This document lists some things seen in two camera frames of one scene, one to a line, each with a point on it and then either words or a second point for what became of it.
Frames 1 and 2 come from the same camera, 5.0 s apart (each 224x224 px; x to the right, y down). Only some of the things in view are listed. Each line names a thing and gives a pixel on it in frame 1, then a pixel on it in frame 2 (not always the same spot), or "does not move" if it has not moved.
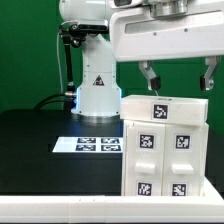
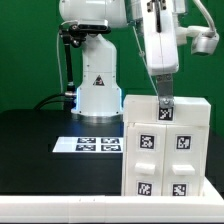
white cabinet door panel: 144,159 does not move
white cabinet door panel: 182,160 does not move
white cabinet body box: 163,158 does not move
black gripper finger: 207,81 -> 165,90
